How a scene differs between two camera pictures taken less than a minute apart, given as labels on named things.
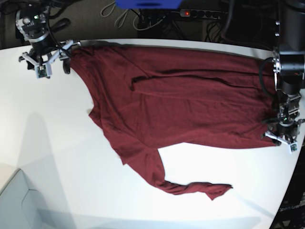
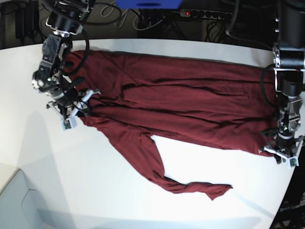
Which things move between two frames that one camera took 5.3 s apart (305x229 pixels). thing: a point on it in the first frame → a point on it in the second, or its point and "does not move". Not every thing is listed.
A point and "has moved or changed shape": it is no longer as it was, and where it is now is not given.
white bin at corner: x=21 y=208 does not move
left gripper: x=41 y=45 → x=63 y=99
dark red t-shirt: x=145 y=97 has moved or changed shape
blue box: x=148 y=4 does not move
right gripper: x=291 y=130 → x=286 y=142
